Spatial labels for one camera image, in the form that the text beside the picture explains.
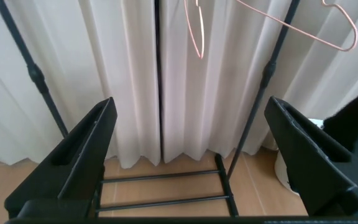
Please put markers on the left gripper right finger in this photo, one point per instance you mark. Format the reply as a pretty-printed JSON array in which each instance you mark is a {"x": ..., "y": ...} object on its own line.
[{"x": 322, "y": 180}]

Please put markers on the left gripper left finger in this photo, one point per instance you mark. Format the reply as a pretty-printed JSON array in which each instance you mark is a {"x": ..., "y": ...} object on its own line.
[{"x": 73, "y": 174}]

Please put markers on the black shorts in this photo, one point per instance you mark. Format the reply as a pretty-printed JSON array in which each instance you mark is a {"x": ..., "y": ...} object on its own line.
[{"x": 353, "y": 109}]

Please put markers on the white laundry basket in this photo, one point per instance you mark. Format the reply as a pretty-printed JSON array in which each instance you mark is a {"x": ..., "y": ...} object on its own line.
[{"x": 283, "y": 174}]

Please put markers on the black clothes rack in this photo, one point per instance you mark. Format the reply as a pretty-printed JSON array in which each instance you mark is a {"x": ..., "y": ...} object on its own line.
[{"x": 269, "y": 71}]

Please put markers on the pink clothes hanger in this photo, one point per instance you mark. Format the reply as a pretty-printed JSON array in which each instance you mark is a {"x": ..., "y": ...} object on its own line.
[
  {"x": 202, "y": 37},
  {"x": 309, "y": 35}
]

